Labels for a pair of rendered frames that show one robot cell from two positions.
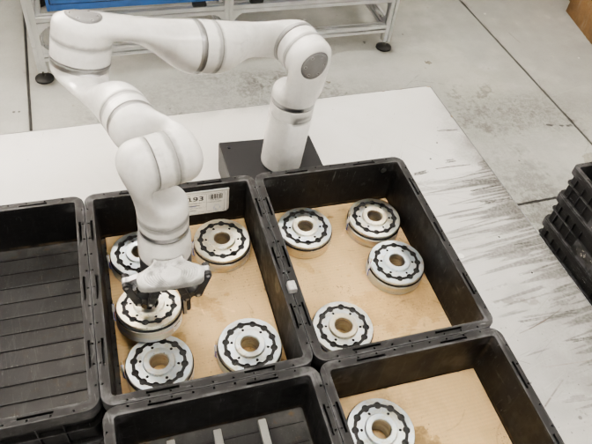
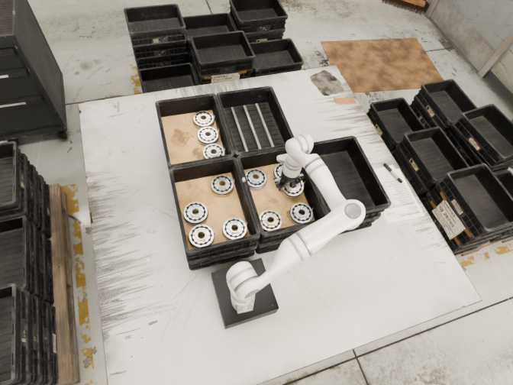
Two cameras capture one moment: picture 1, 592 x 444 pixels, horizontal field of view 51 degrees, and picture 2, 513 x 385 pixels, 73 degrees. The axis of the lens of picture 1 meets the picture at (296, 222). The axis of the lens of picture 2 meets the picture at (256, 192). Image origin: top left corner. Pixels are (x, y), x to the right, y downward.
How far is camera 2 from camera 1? 1.46 m
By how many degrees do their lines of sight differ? 73
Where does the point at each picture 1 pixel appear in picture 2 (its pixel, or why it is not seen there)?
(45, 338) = not seen: hidden behind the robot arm
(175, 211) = not seen: hidden behind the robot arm
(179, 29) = (311, 229)
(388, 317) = (201, 195)
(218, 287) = (268, 206)
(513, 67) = not seen: outside the picture
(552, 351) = (124, 211)
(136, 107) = (313, 156)
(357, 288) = (212, 207)
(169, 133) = (298, 142)
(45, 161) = (367, 311)
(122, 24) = (335, 214)
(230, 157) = (271, 296)
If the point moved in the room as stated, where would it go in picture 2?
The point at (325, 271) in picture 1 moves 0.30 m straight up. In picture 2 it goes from (225, 214) to (227, 176)
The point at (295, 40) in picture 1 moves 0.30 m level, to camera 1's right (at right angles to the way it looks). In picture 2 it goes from (249, 268) to (156, 256)
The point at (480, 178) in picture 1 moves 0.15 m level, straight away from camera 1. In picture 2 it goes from (113, 321) to (87, 359)
